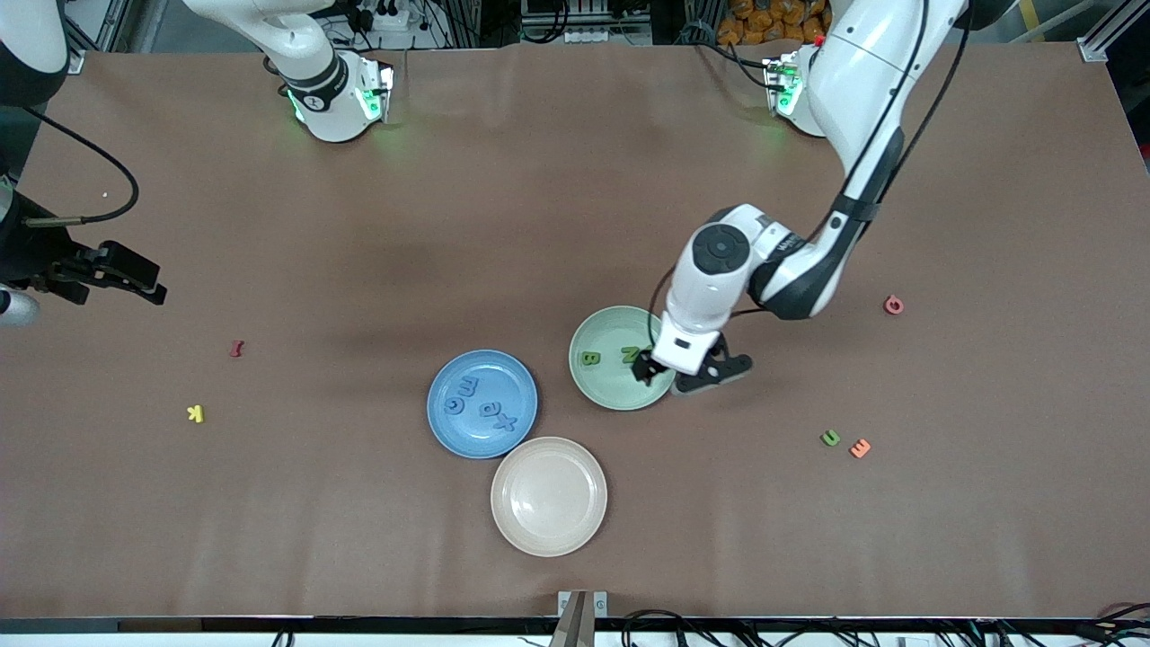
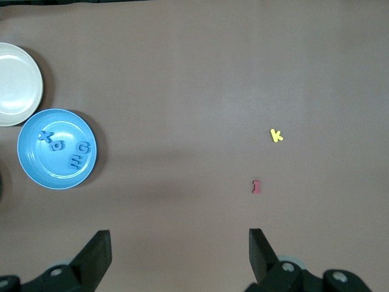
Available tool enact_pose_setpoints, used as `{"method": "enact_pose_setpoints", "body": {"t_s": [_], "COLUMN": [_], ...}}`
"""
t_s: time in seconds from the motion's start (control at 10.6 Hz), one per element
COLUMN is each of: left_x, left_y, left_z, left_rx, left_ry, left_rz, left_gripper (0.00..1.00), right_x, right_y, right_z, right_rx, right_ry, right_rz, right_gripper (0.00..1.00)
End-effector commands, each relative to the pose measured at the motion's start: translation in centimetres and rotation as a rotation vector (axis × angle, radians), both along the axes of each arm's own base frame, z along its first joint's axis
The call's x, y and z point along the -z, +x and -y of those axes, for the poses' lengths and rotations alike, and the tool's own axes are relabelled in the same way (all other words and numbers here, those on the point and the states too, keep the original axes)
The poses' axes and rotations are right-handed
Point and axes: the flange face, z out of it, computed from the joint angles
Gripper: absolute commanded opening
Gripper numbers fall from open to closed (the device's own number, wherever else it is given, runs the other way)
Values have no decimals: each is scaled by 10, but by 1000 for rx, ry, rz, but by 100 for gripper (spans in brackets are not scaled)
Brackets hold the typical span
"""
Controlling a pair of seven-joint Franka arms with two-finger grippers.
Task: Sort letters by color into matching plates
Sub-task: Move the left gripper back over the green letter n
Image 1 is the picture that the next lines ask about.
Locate black arm base cable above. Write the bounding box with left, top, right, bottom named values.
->
left=692, top=36, right=775, bottom=91

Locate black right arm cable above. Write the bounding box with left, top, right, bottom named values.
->
left=22, top=106, right=141, bottom=226

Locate stack of orange items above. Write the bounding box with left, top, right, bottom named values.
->
left=717, top=0, right=832, bottom=48

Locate blue plate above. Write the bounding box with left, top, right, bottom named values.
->
left=427, top=350, right=538, bottom=460

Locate green plate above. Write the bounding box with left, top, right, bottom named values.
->
left=569, top=306, right=677, bottom=412

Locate beige plate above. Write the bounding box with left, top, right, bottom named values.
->
left=491, top=437, right=608, bottom=558

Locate metal table edge bracket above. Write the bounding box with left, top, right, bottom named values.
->
left=550, top=589, right=610, bottom=647

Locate aluminium frame post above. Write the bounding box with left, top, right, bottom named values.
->
left=1078, top=0, right=1150, bottom=64
left=65, top=0, right=118, bottom=75

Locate black cable bundle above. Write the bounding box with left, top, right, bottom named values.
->
left=270, top=609, right=1150, bottom=647

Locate white power strip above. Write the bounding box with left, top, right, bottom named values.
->
left=355, top=0, right=414, bottom=32

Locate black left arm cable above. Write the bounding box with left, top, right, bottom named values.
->
left=647, top=0, right=973, bottom=360

